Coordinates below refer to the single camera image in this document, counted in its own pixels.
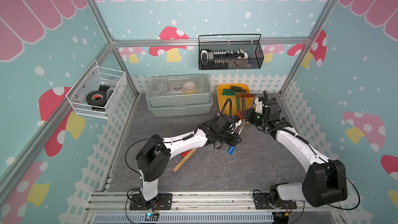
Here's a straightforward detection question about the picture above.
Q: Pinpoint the chrome tool blue handle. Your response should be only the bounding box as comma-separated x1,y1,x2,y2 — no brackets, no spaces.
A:
228,92,258,154

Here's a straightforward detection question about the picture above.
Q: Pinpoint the yellow plastic storage box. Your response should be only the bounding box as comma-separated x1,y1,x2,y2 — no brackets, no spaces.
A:
216,83,251,116

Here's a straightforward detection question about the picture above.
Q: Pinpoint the black hoe red handle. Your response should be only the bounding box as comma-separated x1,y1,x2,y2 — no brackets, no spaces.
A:
231,86,246,112

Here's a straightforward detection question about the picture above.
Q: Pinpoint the wooden handle hammer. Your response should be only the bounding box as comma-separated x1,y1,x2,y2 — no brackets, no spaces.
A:
173,148,198,172

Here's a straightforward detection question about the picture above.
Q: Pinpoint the green hoe red handle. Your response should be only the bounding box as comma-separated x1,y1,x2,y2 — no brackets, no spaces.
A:
221,86,243,115

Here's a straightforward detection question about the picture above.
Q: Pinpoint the black pick red handle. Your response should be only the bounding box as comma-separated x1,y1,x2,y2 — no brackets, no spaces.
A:
181,150,190,158

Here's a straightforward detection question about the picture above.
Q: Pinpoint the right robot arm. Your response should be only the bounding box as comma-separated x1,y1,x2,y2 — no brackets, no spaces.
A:
243,93,352,207

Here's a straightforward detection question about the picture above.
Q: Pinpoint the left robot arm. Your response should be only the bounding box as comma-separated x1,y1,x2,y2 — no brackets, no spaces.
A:
129,114,245,209

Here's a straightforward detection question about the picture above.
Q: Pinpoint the green lidded toolbox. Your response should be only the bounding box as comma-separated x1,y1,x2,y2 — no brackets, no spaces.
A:
146,74,213,117

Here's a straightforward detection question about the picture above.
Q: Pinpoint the black socket set holder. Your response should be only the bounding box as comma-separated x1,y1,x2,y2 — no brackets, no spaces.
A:
199,49,249,66

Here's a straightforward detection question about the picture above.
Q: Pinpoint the green circuit board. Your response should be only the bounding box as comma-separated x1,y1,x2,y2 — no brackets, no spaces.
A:
145,213,160,222

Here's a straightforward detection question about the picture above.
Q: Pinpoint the black tape roll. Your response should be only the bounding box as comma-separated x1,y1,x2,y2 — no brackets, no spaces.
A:
86,91,107,107

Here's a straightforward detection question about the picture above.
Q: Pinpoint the black wire mesh basket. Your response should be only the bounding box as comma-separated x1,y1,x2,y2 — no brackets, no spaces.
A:
198,34,264,70

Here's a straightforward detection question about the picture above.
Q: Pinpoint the white wire wall basket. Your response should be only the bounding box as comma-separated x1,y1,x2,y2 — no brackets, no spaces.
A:
66,61,127,119

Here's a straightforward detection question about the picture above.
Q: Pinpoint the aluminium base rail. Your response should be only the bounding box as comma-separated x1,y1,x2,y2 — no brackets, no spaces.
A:
81,191,349,224

